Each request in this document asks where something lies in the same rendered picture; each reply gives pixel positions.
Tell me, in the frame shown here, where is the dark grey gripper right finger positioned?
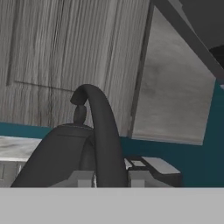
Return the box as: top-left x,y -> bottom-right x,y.
124,156 -> 184,188

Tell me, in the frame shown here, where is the grey wood cabinet door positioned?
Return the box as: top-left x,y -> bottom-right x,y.
0,0 -> 153,138

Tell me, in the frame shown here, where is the pale grey drawer front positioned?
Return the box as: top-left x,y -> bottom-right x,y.
0,158 -> 30,188

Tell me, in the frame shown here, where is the open grey cabinet door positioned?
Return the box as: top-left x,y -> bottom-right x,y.
128,2 -> 217,146

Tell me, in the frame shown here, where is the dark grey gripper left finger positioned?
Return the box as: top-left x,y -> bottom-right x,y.
51,170 -> 97,188

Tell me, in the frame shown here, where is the grey cabinet carcass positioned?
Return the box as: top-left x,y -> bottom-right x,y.
152,0 -> 224,81

